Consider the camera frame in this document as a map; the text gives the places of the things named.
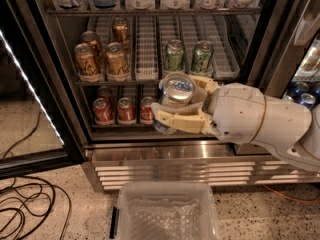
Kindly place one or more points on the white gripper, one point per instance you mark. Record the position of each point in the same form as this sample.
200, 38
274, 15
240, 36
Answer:
237, 111

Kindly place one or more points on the gold can front left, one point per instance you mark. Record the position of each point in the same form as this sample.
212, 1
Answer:
86, 60

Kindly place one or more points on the stainless steel fridge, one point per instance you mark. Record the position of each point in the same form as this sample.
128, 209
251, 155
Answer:
118, 152

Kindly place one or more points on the gold can rear left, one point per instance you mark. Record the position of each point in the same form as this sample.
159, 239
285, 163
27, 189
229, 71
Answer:
91, 38

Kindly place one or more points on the clear plastic bin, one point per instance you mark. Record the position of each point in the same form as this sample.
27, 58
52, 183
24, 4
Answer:
164, 211

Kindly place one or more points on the green can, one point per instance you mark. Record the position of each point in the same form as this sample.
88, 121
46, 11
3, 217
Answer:
201, 56
174, 56

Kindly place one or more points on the open glass fridge door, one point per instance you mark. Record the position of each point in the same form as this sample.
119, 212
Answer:
40, 130

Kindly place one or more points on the red can front middle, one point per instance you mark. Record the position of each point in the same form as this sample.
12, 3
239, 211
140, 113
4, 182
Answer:
125, 109

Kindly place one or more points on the silver can behind glass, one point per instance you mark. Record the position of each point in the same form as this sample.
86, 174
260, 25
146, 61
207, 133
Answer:
288, 98

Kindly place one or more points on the closed right fridge door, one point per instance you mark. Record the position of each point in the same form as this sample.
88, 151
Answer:
282, 36

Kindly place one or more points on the gold can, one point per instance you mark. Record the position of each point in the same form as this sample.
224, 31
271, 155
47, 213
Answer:
91, 38
121, 31
117, 59
86, 60

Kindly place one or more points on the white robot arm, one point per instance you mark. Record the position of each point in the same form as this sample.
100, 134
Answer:
304, 154

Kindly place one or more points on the red can rear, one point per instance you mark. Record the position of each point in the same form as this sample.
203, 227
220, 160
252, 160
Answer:
106, 93

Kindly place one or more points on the green can left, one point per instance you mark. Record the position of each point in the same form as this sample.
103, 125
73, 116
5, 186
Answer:
174, 56

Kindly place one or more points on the red can front left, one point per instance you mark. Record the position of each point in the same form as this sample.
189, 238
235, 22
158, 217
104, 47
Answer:
102, 109

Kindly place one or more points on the green can right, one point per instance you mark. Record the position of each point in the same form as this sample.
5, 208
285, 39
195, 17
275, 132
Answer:
201, 56

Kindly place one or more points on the red can front right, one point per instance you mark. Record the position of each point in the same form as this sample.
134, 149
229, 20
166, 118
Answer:
146, 114

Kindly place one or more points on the gold can rear right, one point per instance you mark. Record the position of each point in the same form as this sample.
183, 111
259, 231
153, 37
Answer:
121, 31

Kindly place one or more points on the blue can behind glass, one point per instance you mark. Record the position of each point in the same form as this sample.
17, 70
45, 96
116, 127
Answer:
307, 100

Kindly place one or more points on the gold can front right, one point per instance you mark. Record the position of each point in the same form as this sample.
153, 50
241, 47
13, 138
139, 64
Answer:
117, 59

